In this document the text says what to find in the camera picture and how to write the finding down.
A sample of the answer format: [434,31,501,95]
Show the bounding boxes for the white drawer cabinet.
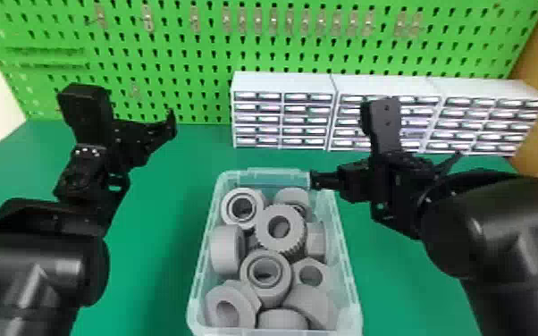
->
[230,71,339,151]
[425,77,538,158]
[327,73,445,154]

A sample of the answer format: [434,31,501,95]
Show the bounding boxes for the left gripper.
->
[74,108,179,171]

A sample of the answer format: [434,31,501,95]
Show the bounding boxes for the clear bin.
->
[185,167,365,336]

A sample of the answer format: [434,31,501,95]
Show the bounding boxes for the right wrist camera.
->
[359,97,405,155]

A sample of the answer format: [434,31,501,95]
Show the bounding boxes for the black cable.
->
[432,152,464,189]

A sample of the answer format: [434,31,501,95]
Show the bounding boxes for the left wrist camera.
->
[56,83,116,145]

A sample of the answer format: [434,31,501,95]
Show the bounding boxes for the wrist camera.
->
[56,83,116,145]
[359,97,405,155]

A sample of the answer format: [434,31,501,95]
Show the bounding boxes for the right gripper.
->
[309,151,424,207]

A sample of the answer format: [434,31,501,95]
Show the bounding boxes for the grey nut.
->
[202,284,257,329]
[282,282,339,331]
[223,279,264,312]

